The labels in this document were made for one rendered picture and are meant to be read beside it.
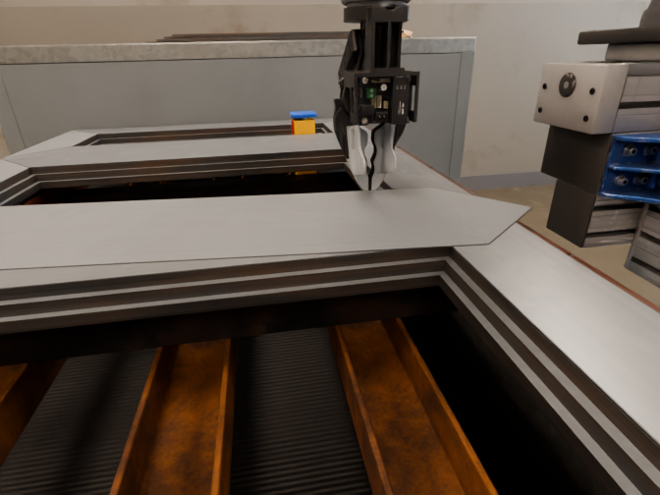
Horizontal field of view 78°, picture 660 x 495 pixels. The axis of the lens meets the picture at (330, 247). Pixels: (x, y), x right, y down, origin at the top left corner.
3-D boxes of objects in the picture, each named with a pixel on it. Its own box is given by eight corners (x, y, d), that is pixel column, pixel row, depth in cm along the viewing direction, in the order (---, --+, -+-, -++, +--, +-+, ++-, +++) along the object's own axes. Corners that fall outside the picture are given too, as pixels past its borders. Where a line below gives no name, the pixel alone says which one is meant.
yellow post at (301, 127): (298, 197, 105) (294, 121, 96) (296, 192, 109) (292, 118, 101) (317, 196, 105) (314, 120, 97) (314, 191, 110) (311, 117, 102)
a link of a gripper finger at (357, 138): (354, 206, 50) (354, 129, 46) (344, 192, 55) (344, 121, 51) (378, 204, 50) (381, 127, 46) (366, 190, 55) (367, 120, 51)
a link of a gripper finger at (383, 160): (378, 204, 50) (381, 127, 46) (366, 190, 55) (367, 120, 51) (403, 202, 51) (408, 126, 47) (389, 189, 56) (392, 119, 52)
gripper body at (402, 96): (351, 132, 44) (352, 2, 39) (337, 120, 52) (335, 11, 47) (418, 129, 45) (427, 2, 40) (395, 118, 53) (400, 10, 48)
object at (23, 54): (-22, 64, 100) (-28, 46, 98) (75, 61, 153) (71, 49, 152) (474, 52, 118) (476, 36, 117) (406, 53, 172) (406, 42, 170)
